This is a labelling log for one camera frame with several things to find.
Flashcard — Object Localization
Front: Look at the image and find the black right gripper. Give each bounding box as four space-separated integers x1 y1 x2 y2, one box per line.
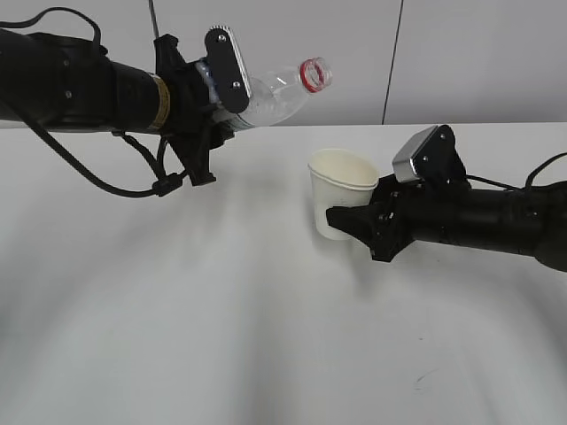
326 174 471 262

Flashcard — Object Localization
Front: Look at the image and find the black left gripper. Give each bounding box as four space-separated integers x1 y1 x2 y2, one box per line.
154 35 234 186

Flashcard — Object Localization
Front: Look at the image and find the white paper cup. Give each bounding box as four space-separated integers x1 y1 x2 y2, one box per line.
307 149 379 241

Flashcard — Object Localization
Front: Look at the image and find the clear water bottle red label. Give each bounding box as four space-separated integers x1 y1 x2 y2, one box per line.
213 58 332 132

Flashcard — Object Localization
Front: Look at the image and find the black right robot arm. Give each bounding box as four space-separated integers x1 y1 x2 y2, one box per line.
326 175 566 272

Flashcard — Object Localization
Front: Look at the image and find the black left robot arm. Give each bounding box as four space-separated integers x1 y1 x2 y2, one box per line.
1 26 250 198

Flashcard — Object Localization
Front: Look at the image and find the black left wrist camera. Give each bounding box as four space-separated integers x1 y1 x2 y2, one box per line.
205 25 252 113

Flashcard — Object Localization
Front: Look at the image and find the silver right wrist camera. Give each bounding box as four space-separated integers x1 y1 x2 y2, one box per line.
392 125 466 186

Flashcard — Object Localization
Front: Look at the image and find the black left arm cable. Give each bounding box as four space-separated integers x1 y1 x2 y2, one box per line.
0 5 187 199

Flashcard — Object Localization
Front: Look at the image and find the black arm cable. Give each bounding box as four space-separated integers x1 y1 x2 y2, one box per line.
464 152 567 192
0 5 187 199

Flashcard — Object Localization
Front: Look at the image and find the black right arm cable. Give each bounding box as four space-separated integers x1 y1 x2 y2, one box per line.
464 152 567 192

